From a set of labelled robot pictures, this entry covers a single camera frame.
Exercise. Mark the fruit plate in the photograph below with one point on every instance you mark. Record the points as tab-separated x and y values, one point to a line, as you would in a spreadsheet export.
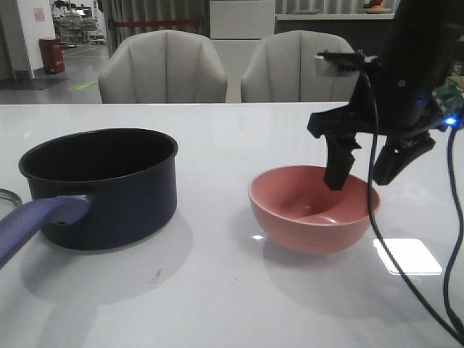
375	7

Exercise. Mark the grey chair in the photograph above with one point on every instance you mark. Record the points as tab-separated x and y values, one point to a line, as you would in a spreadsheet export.
282	69
164	67

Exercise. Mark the pink bowl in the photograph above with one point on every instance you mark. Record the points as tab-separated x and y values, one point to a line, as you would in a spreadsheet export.
298	211

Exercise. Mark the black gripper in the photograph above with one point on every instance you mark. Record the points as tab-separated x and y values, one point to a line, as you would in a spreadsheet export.
399	107

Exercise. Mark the grey curtain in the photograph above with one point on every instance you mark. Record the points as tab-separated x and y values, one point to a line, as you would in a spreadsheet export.
150	10

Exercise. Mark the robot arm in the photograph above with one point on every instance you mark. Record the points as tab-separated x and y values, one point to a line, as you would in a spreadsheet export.
420	42

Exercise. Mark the left grey chair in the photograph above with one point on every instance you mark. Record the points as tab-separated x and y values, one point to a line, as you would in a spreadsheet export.
164	67

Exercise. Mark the glass pot lid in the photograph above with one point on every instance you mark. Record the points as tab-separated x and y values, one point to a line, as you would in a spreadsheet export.
11	197

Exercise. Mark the dark kitchen counter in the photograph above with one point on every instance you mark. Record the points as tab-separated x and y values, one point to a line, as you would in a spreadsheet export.
363	32

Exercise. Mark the red trash bin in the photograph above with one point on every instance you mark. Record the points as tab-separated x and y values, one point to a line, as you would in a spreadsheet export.
51	55

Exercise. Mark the dark blue pot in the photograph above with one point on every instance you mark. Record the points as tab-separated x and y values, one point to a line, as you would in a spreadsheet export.
95	190

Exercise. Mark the right grey chair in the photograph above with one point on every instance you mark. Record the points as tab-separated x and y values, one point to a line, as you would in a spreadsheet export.
282	69

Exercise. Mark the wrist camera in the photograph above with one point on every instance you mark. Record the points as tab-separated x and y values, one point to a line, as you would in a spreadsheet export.
342	64

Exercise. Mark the red barrier belt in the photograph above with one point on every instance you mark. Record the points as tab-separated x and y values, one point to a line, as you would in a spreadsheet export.
158	23

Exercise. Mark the white refrigerator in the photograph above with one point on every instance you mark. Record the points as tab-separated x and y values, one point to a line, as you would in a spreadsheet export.
235	29

